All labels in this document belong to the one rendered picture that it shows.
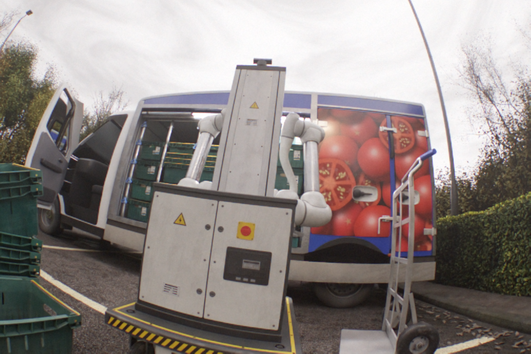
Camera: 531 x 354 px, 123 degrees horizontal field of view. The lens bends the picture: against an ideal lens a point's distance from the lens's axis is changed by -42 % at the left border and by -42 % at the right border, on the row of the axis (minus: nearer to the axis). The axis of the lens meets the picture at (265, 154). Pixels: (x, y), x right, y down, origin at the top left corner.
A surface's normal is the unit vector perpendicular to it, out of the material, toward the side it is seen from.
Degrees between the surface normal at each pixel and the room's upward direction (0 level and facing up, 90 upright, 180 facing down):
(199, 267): 90
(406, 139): 90
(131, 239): 90
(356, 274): 90
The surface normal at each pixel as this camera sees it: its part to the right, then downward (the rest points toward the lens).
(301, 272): -0.10, -0.35
